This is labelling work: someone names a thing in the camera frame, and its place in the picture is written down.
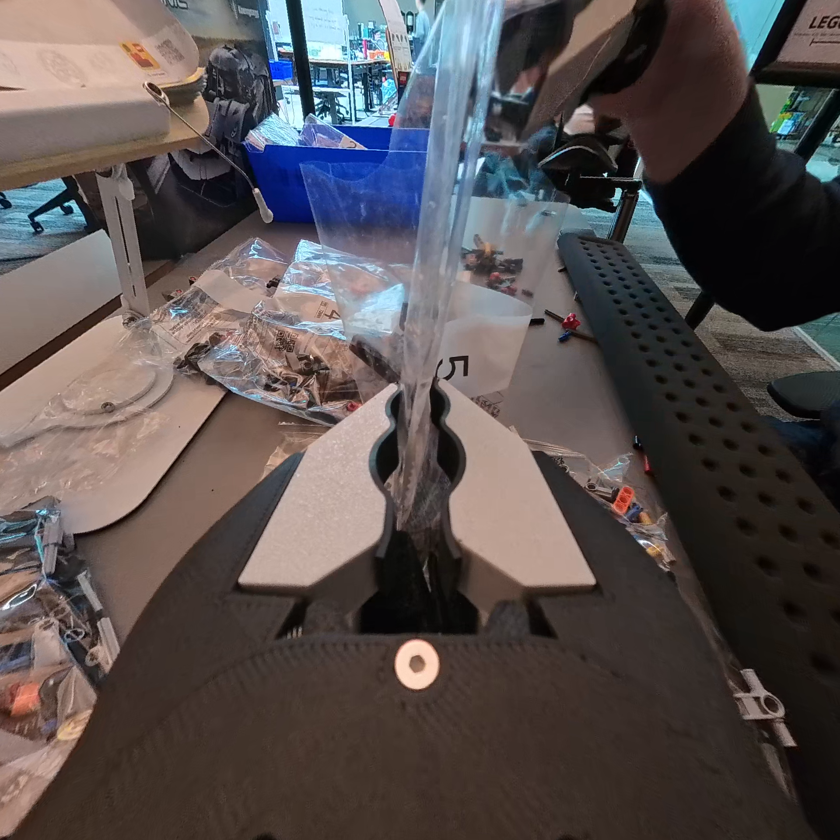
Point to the lego instruction booklet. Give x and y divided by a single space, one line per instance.
65 46

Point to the person's right hand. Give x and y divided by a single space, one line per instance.
695 98

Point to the person's leg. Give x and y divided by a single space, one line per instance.
814 453

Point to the black clamp with metal rod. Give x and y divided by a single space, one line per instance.
590 170

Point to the person's right forearm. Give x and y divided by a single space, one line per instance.
748 229

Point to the red lego axle connector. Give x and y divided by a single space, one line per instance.
573 321

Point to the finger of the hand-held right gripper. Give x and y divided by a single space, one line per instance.
577 52
518 39

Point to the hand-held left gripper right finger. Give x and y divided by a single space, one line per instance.
518 525

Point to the black office chair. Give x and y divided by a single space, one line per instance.
56 203
807 394

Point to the clear lego parts bag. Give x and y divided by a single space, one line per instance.
367 216
46 590
295 367
223 289

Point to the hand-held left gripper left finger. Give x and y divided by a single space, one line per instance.
315 525

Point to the dark perforated panel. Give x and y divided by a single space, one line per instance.
722 492

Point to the black framed sign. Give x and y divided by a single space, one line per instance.
800 39

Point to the white rod with ball end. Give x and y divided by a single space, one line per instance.
264 211

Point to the blue plastic bin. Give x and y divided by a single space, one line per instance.
275 177

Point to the dark lego set box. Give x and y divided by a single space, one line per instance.
223 131

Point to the small open parts bag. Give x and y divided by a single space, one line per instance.
623 505

